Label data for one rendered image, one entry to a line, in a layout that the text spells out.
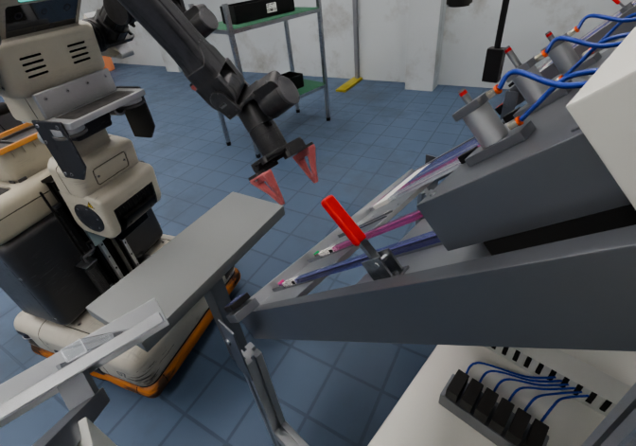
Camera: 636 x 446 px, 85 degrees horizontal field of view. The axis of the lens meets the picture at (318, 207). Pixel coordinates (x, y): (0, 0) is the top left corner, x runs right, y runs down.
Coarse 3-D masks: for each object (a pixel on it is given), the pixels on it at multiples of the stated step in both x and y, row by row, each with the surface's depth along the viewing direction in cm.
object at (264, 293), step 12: (384, 192) 100; (372, 204) 96; (360, 216) 93; (336, 228) 89; (324, 240) 86; (336, 240) 87; (312, 252) 83; (300, 264) 81; (288, 276) 78; (264, 288) 75
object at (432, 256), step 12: (420, 228) 47; (432, 228) 43; (408, 252) 40; (420, 252) 38; (432, 252) 36; (444, 252) 33; (456, 252) 31; (468, 252) 30; (480, 252) 28; (408, 264) 37; (420, 264) 34; (432, 264) 33; (444, 264) 31
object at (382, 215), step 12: (396, 204) 80; (372, 216) 85; (384, 216) 72; (360, 228) 80; (372, 228) 70; (336, 252) 71; (348, 252) 65; (312, 264) 76; (324, 264) 68; (276, 288) 73; (288, 288) 69; (300, 288) 61; (312, 288) 59; (264, 300) 74; (276, 300) 65
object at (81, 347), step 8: (96, 336) 31; (104, 336) 35; (72, 344) 26; (80, 344) 26; (88, 344) 28; (96, 344) 30; (64, 352) 26; (72, 352) 26; (80, 352) 26; (72, 360) 26
